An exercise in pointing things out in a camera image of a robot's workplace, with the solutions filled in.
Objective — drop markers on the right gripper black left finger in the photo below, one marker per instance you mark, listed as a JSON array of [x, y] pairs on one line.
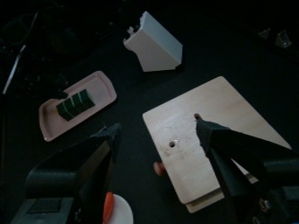
[[89, 163]]

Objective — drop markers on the pink rectangular tray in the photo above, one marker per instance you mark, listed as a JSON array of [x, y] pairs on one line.
[[97, 84]]

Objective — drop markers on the small metal frame bracket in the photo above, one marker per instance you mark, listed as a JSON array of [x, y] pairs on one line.
[[264, 33], [283, 39]]

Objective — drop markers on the orange toy carrot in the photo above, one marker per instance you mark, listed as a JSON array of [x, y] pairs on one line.
[[108, 207]]

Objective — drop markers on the small white round plate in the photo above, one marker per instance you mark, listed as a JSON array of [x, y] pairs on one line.
[[123, 213]]

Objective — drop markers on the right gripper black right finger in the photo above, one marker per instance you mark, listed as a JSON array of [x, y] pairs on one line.
[[237, 157]]

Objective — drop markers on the white box with red label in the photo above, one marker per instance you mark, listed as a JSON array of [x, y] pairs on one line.
[[217, 105]]

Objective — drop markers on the pale wooden toy cleaver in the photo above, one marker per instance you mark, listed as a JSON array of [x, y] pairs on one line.
[[205, 202]]

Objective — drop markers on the dark green sliced toy vegetable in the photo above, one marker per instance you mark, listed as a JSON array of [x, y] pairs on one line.
[[76, 105]]

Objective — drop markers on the red rounded wooden piece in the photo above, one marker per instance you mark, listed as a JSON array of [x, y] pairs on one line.
[[159, 168]]

